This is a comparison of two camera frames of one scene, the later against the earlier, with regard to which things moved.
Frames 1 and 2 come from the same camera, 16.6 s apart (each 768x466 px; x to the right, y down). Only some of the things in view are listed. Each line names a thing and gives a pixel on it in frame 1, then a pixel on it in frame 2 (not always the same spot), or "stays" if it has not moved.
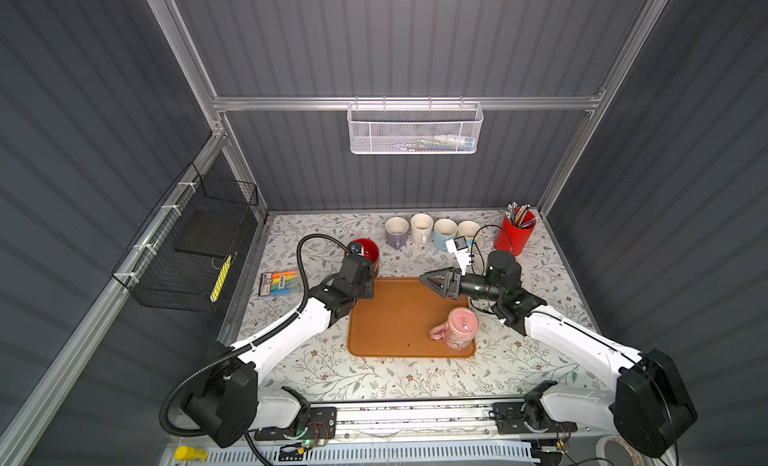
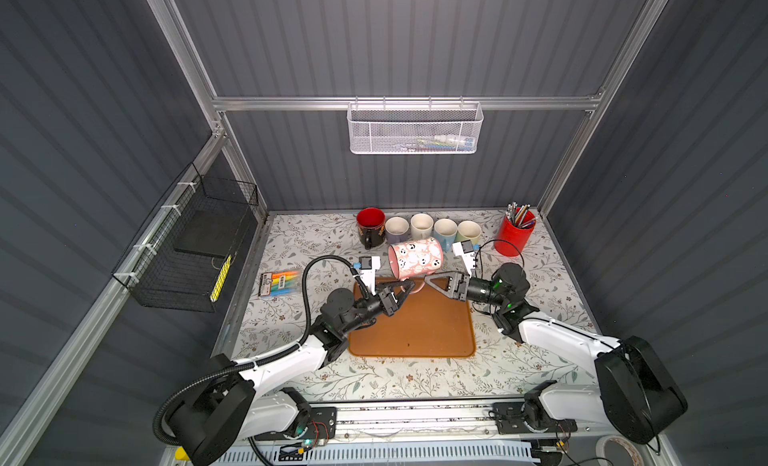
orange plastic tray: x=399 y=320 stays
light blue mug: x=445 y=229 stays
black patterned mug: x=371 y=252 -> x=370 y=223
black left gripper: x=368 y=287 -> x=387 y=301
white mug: x=422 y=229 stays
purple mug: x=396 y=231 stays
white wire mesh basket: x=415 y=127 stays
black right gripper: x=451 y=283 stays
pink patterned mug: x=459 y=330 -> x=415 y=259
